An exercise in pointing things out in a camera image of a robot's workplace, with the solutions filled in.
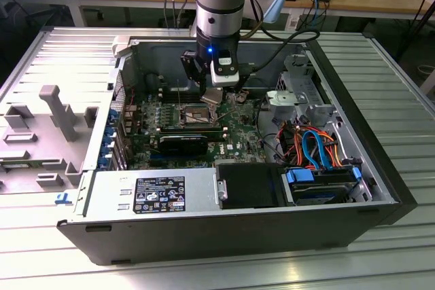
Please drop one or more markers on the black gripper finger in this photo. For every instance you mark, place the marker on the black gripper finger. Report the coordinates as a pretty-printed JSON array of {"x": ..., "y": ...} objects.
[
  {"x": 193, "y": 67},
  {"x": 240, "y": 83}
]

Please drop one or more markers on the silver CPU plate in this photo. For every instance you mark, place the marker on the silver CPU plate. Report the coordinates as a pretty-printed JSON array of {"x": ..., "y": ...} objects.
[{"x": 211, "y": 96}]

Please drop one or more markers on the metal locking lever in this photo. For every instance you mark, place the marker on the metal locking lever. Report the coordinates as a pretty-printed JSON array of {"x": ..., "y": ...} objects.
[
  {"x": 179, "y": 98},
  {"x": 227, "y": 114}
]

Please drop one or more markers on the CPU socket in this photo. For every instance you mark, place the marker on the CPU socket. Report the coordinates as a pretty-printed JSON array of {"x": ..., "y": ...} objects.
[{"x": 193, "y": 117}]

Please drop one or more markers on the black bay cover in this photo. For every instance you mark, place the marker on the black bay cover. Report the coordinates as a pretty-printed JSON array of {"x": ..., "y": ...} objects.
[{"x": 251, "y": 184}]

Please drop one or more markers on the blue expansion slot retainer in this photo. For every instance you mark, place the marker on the blue expansion slot retainer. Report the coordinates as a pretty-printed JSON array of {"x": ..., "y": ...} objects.
[{"x": 109, "y": 139}]

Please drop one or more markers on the green motherboard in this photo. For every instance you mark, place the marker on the green motherboard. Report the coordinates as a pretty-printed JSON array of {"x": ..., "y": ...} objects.
[{"x": 238, "y": 133}]

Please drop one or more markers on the metal drive cage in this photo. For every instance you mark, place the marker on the metal drive cage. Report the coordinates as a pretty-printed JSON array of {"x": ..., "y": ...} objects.
[{"x": 306, "y": 79}]

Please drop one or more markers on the black graphics card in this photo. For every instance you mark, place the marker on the black graphics card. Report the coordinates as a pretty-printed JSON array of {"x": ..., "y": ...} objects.
[{"x": 183, "y": 145}]

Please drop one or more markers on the silver bay latch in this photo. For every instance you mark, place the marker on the silver bay latch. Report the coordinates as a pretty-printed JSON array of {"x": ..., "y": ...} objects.
[{"x": 223, "y": 189}]

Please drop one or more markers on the blue disk carrier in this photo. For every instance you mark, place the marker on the blue disk carrier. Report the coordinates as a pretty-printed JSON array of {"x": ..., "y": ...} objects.
[{"x": 299, "y": 177}]

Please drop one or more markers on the black power supply label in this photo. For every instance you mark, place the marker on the black power supply label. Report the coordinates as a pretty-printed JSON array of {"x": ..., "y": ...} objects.
[{"x": 159, "y": 195}]

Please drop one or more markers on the silver hard disk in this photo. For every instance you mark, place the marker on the silver hard disk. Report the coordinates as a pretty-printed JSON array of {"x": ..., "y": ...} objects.
[{"x": 319, "y": 195}]

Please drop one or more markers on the silver power supply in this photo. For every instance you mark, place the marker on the silver power supply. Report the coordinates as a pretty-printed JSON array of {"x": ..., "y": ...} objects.
[{"x": 108, "y": 188}]

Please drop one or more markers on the black PC case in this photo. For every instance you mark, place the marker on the black PC case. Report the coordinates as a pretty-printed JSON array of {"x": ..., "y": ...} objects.
[{"x": 204, "y": 239}]

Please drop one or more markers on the grey parts rack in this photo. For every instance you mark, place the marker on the grey parts rack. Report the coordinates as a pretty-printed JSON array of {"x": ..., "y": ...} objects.
[{"x": 44, "y": 140}]

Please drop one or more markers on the white bin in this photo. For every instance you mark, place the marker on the white bin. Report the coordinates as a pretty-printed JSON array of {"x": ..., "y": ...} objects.
[{"x": 430, "y": 83}]

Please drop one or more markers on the green RAM stick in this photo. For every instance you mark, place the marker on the green RAM stick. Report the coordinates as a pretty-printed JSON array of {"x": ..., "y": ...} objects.
[{"x": 17, "y": 166}]

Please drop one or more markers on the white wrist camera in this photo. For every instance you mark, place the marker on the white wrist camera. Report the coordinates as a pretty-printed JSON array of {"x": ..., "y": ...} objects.
[{"x": 224, "y": 79}]

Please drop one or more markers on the round silver bracket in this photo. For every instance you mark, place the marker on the round silver bracket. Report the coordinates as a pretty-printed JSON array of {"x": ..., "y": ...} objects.
[{"x": 282, "y": 100}]

